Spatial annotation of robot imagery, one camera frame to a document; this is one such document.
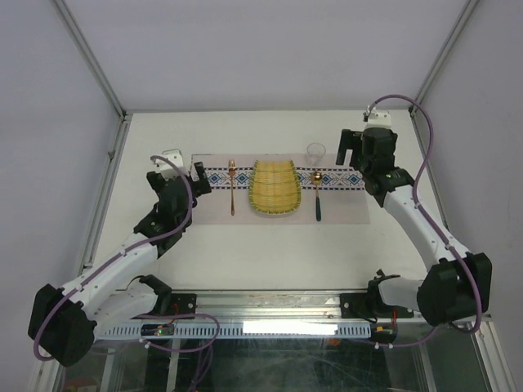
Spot aluminium front mounting rail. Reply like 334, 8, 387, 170
51, 288, 489, 327

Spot left aluminium frame post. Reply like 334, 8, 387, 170
50, 0, 127, 120

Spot patterned white placemat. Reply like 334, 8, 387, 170
192, 154, 370, 225

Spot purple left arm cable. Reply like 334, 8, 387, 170
32, 154, 221, 392

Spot clear drinking glass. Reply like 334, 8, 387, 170
306, 142, 326, 167

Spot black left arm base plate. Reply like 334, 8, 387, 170
166, 292, 197, 319

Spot aluminium frame post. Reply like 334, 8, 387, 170
415, 0, 482, 106
50, 0, 127, 120

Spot yellow woven pattern plate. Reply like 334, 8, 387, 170
248, 160, 302, 216

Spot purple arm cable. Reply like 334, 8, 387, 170
365, 94, 483, 350
32, 154, 221, 392

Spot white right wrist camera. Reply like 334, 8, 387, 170
364, 109, 392, 130

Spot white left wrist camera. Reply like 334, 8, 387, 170
150, 149, 190, 180

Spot white slotted cable duct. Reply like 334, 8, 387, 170
101, 321, 371, 340

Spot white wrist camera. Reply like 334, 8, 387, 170
150, 149, 190, 180
364, 109, 392, 130

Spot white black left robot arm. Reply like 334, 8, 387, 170
28, 157, 212, 367

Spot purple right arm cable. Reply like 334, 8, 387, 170
365, 94, 483, 350

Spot gold spoon green handle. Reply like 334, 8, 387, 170
311, 171, 322, 221

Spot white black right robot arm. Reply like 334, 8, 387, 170
336, 127, 492, 327

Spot rose gold fork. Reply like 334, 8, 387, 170
228, 159, 236, 216

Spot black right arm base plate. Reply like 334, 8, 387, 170
339, 292, 413, 323

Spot right aluminium frame post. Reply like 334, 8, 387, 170
415, 0, 482, 106

